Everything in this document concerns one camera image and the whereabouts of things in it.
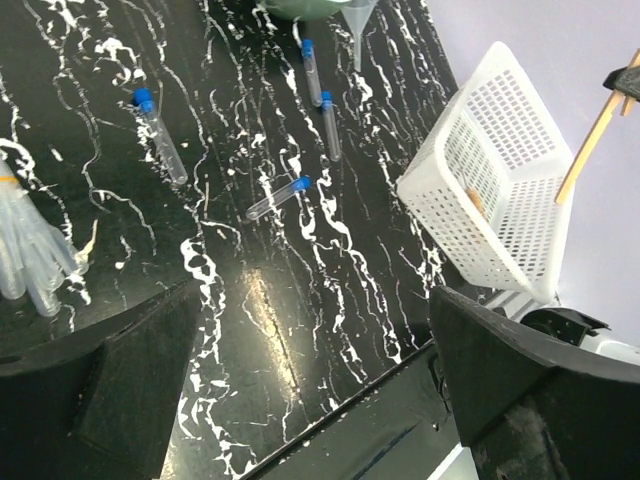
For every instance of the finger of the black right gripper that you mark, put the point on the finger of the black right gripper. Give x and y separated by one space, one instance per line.
624 81

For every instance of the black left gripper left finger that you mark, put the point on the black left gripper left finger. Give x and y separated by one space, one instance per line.
100 403

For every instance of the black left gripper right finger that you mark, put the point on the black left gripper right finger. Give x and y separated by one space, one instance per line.
530 406

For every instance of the wooden test tube clamp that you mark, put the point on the wooden test tube clamp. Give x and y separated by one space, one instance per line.
597 130

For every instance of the clear plastic funnel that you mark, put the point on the clear plastic funnel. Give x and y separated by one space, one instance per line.
356 13

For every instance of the blue cap tube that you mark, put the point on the blue cap tube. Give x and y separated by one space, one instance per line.
143 100
311 71
328 112

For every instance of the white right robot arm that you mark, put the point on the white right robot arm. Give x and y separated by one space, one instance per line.
564 324

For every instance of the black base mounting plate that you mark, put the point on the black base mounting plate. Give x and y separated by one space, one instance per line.
402 428

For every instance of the white plastic basket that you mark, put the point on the white plastic basket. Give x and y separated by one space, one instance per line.
497 136

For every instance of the blue cap tube lying horizontal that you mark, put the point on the blue cap tube lying horizontal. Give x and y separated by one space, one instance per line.
276 198

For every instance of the blue cap tube under bowl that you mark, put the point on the blue cap tube under bowl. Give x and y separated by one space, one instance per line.
311 71

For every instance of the cream green bowl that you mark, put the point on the cream green bowl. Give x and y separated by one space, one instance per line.
303 10

